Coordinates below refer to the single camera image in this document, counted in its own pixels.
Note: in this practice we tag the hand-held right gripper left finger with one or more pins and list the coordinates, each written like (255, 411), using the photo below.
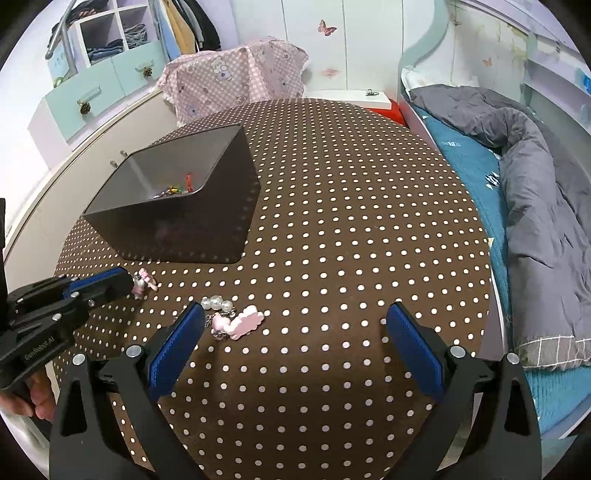
(178, 350)

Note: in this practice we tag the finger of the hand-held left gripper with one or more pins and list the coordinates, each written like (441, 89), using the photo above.
(92, 279)
(111, 290)

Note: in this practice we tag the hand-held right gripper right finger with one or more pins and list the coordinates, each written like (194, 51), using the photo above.
(415, 350)

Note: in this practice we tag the grey metal box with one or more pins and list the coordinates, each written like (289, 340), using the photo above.
(184, 226)

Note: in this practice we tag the person's left hand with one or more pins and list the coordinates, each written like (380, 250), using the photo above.
(37, 399)

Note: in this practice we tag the white low cabinet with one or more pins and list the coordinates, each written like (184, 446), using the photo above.
(60, 184)

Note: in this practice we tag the colourful trinkets in tray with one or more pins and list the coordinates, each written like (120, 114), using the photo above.
(173, 189)

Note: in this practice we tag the brown polka dot tablecloth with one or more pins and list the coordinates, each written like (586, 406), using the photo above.
(346, 230)

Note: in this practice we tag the mint green drawer unit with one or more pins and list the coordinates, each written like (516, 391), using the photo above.
(106, 87)

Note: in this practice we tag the grey duvet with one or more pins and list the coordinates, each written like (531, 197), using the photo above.
(545, 207)

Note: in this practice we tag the teal bed sheet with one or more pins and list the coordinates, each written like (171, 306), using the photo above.
(471, 161)

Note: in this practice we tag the folded blue jeans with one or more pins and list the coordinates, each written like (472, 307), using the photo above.
(137, 34)
(105, 51)

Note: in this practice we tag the pink checked bear cloth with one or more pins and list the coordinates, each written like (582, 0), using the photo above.
(221, 78)

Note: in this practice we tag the grey metal pipe rack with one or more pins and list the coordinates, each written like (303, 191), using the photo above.
(69, 41)

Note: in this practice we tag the white cubby shelf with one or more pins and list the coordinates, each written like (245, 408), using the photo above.
(104, 27)

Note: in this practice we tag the light blue hanging garment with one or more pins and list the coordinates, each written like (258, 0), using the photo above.
(167, 37)

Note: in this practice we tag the yellow hanging garment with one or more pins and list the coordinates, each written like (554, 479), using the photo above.
(182, 32)

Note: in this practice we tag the black hanging garment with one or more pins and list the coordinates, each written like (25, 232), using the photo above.
(205, 27)

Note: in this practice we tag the pink butterfly wall sticker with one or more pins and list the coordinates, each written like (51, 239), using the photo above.
(329, 72)

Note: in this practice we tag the mint green bed frame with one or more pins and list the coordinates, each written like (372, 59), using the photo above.
(429, 41)

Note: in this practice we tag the red butterfly wall sticker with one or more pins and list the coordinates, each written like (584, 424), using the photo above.
(327, 27)

